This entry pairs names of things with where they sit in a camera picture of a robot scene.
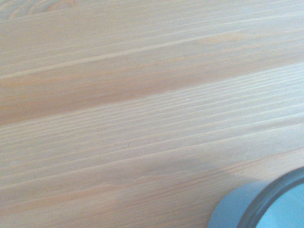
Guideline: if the blue enamel mug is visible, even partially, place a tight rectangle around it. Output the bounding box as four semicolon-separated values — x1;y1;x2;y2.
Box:
208;166;304;228

